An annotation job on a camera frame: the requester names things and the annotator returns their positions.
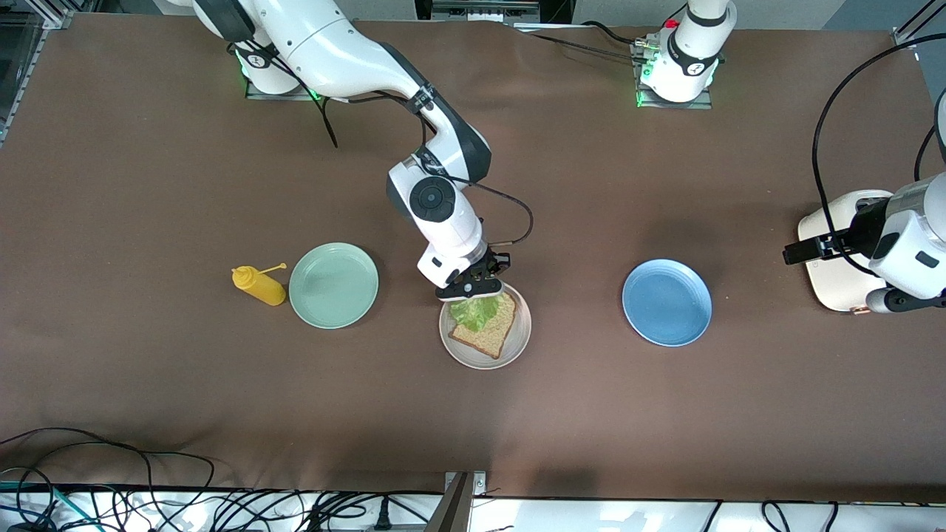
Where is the aluminium frame rail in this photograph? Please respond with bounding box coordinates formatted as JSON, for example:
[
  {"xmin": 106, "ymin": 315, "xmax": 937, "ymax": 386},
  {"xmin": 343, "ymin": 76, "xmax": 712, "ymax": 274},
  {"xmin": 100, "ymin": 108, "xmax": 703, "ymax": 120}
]
[
  {"xmin": 891, "ymin": 0, "xmax": 946, "ymax": 51},
  {"xmin": 0, "ymin": 0, "xmax": 75, "ymax": 145}
]

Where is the light brown bread slice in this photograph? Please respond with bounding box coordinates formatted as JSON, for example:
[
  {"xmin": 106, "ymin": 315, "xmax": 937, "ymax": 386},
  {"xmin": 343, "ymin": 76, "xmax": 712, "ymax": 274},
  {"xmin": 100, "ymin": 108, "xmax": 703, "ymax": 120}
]
[{"xmin": 449, "ymin": 292, "xmax": 518, "ymax": 361}]

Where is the beige plate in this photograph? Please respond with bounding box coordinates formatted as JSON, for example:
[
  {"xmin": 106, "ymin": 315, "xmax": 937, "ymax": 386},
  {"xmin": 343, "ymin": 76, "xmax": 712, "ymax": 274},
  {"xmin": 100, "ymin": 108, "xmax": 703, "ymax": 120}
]
[{"xmin": 439, "ymin": 281, "xmax": 532, "ymax": 370}]

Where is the silver metal bracket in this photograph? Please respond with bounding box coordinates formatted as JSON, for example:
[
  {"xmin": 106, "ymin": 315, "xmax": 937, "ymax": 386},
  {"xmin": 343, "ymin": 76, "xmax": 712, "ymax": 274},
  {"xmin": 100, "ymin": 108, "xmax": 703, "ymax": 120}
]
[{"xmin": 446, "ymin": 471, "xmax": 487, "ymax": 496}]

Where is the brown table cloth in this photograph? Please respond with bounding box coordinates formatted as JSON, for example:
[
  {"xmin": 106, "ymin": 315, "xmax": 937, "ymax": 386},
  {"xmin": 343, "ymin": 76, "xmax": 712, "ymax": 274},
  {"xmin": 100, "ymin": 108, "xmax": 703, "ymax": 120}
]
[{"xmin": 0, "ymin": 13, "xmax": 946, "ymax": 503}]

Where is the black base cable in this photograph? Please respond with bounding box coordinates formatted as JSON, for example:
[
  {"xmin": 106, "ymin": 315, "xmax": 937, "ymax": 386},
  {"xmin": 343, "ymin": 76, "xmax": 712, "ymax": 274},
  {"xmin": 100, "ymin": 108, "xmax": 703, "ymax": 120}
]
[{"xmin": 580, "ymin": 21, "xmax": 645, "ymax": 48}]

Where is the blue plate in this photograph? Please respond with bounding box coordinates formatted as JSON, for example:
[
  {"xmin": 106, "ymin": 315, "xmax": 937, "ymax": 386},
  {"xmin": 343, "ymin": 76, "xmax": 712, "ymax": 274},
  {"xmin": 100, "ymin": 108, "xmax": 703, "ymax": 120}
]
[{"xmin": 622, "ymin": 259, "xmax": 713, "ymax": 347}]

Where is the black control box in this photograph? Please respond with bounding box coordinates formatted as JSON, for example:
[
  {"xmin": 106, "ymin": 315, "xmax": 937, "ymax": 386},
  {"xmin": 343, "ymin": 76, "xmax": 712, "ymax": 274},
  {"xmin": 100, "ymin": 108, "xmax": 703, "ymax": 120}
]
[{"xmin": 414, "ymin": 0, "xmax": 576, "ymax": 27}]

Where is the green lettuce leaf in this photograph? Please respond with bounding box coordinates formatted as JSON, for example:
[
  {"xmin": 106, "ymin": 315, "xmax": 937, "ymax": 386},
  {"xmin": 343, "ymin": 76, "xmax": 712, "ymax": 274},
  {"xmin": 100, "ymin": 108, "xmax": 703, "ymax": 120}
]
[{"xmin": 451, "ymin": 294, "xmax": 497, "ymax": 333}]

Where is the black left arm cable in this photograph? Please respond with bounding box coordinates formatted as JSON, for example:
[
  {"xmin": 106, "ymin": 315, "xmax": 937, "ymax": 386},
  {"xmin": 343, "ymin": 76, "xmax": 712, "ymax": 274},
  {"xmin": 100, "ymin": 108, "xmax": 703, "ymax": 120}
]
[{"xmin": 813, "ymin": 33, "xmax": 946, "ymax": 278}]

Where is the white toaster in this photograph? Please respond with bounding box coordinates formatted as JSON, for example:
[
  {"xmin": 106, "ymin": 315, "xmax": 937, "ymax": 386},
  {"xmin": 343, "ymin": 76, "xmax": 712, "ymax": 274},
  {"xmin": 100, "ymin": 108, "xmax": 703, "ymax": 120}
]
[{"xmin": 797, "ymin": 189, "xmax": 895, "ymax": 315}]

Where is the teal cable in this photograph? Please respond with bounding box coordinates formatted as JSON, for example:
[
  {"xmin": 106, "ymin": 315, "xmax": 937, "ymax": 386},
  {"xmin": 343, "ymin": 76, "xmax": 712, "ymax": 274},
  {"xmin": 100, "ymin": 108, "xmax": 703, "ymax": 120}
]
[{"xmin": 0, "ymin": 480, "xmax": 78, "ymax": 527}]

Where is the dark aluminium post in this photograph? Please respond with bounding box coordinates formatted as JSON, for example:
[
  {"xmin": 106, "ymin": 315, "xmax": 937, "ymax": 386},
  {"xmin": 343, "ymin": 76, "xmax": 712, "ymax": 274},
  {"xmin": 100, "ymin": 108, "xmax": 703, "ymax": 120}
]
[{"xmin": 427, "ymin": 473, "xmax": 474, "ymax": 532}]

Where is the long black floor cable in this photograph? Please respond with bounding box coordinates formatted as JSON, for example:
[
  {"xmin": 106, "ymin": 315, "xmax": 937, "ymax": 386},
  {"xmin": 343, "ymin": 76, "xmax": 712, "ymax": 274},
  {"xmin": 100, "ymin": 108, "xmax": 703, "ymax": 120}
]
[{"xmin": 0, "ymin": 427, "xmax": 217, "ymax": 532}]

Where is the yellow mustard squeeze bottle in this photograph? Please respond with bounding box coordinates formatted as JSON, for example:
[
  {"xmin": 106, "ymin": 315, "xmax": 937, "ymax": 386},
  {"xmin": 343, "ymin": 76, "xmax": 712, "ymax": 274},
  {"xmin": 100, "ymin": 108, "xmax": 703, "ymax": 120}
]
[{"xmin": 231, "ymin": 262, "xmax": 287, "ymax": 307}]

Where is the mint green plate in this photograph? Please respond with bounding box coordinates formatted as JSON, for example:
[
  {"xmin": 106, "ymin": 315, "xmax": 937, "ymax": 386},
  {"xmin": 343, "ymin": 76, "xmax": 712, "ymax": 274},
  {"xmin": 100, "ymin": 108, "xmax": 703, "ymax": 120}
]
[{"xmin": 288, "ymin": 242, "xmax": 379, "ymax": 330}]

